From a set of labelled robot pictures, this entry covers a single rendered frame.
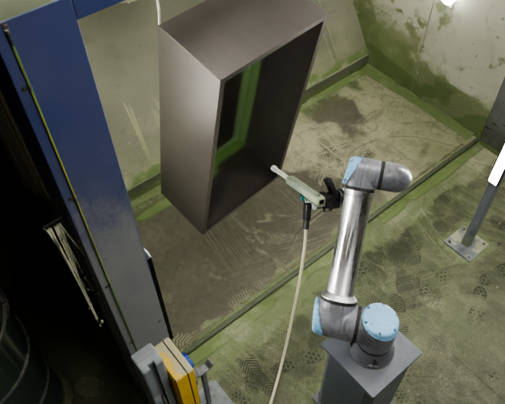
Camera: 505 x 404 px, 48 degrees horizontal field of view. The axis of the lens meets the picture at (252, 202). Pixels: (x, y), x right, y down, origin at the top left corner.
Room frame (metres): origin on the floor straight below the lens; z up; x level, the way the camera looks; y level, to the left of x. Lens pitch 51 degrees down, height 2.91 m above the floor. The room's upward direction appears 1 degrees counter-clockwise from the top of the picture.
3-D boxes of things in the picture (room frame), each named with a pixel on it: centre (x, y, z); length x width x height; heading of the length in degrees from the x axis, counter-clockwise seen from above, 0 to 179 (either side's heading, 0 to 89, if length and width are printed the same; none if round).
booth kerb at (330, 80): (2.93, 0.10, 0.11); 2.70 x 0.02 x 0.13; 128
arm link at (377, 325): (1.04, -0.49, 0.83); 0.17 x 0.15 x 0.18; 74
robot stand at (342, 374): (1.04, -0.50, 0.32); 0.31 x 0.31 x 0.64; 38
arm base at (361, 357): (1.04, -0.50, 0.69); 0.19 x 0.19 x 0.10
